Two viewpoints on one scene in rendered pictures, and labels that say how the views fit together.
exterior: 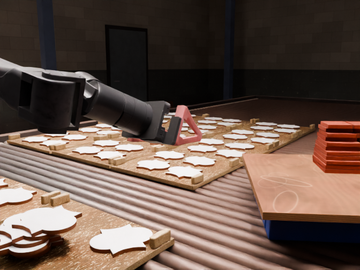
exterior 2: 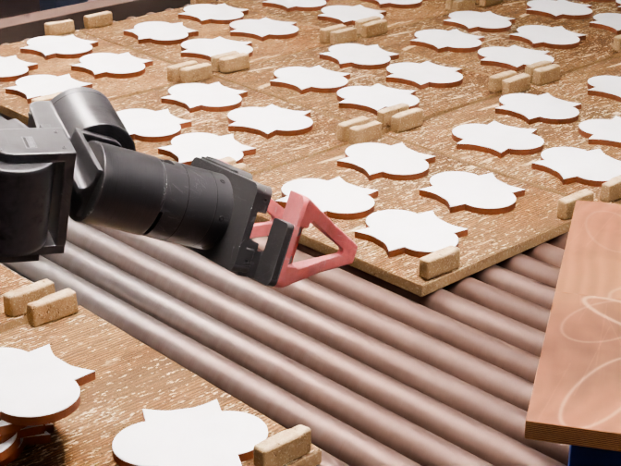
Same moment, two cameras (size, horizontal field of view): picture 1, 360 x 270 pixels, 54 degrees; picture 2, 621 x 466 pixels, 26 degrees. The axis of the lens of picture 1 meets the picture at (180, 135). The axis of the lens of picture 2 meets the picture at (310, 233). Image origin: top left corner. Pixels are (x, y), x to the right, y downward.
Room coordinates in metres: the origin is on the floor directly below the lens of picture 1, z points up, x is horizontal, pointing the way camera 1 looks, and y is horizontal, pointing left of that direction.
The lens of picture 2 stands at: (-0.29, -0.16, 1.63)
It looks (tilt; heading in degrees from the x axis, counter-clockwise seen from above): 24 degrees down; 10
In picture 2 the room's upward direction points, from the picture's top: straight up
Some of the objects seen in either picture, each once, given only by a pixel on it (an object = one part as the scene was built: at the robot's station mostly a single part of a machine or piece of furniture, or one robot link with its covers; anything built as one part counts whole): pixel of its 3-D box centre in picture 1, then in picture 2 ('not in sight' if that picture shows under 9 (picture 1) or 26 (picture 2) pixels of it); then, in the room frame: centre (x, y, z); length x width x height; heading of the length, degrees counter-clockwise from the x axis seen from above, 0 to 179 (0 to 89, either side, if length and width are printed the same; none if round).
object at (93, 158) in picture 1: (107, 149); (205, 121); (1.65, 0.35, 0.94); 0.41 x 0.35 x 0.04; 53
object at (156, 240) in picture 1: (160, 238); (282, 448); (0.75, 0.05, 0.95); 0.06 x 0.02 x 0.03; 142
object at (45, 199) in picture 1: (51, 197); (29, 298); (1.00, 0.39, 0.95); 0.06 x 0.02 x 0.03; 144
